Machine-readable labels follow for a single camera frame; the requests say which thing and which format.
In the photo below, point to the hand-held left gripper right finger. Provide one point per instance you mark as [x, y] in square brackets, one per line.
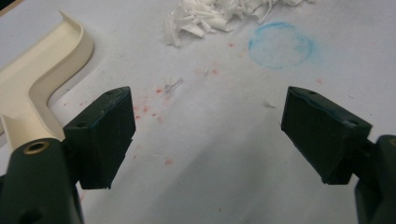
[323, 137]

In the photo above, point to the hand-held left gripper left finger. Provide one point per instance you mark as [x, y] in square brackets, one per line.
[99, 140]

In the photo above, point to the cream plastic dustpan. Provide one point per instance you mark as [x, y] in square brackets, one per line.
[40, 77]

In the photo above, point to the wooden table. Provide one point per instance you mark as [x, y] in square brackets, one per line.
[9, 7]

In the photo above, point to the pile of white paper scraps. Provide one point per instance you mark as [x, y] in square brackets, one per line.
[211, 15]

